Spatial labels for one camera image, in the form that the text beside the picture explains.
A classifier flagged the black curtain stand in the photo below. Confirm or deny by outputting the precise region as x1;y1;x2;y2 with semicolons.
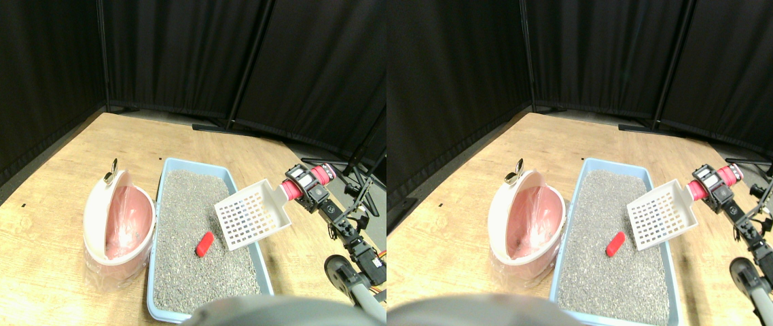
192;0;285;141
521;0;565;114
617;0;713;141
96;0;140;114

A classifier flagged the red lump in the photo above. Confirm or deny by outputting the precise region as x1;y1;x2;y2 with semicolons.
605;232;627;258
195;232;216;258

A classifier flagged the white bin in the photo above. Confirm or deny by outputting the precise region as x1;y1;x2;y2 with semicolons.
487;159;567;283
83;159;156;289

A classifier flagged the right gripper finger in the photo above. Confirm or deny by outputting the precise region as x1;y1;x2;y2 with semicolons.
691;165;721;189
283;164;314;189

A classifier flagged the orange wire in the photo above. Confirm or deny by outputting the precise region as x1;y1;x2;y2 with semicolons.
369;250;387;297

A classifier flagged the blue litter tray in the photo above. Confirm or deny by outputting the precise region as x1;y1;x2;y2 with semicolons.
147;158;275;323
550;158;683;326

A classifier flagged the white scoop with red handle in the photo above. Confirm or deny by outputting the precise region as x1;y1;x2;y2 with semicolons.
214;163;336;252
628;163;746;251

